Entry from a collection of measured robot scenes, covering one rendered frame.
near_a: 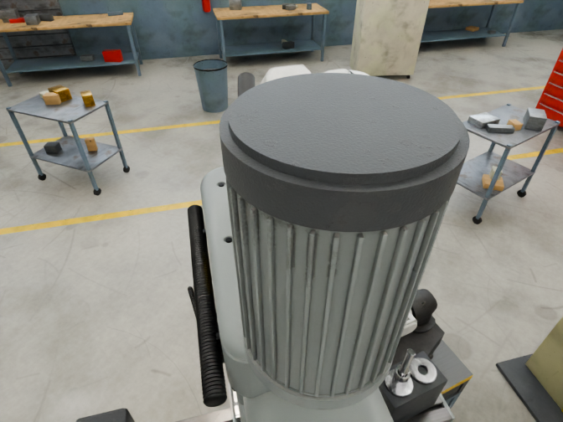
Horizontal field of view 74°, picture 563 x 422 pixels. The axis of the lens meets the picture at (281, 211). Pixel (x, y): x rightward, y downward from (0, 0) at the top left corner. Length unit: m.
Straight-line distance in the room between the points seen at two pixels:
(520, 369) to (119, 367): 2.60
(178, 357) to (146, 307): 0.51
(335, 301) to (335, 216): 0.10
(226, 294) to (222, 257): 0.08
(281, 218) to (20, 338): 3.10
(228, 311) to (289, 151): 0.35
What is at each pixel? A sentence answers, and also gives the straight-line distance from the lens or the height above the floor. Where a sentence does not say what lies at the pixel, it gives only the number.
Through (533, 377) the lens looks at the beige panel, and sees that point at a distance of 3.04.
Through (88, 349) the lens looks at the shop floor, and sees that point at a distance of 3.02.
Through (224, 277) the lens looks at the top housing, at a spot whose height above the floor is 1.89.
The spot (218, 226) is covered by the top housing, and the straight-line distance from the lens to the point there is 0.69.
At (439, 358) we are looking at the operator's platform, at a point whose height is 0.40.
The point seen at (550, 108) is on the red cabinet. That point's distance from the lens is 6.31.
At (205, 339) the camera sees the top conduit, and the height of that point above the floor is 1.81.
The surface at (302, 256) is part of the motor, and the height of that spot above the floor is 2.13.
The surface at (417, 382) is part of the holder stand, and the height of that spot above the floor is 1.11.
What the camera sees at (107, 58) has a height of 0.30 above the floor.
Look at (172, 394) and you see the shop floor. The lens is 2.66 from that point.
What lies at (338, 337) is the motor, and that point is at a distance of 0.37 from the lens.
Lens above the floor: 2.34
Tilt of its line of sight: 39 degrees down
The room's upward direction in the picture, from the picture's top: straight up
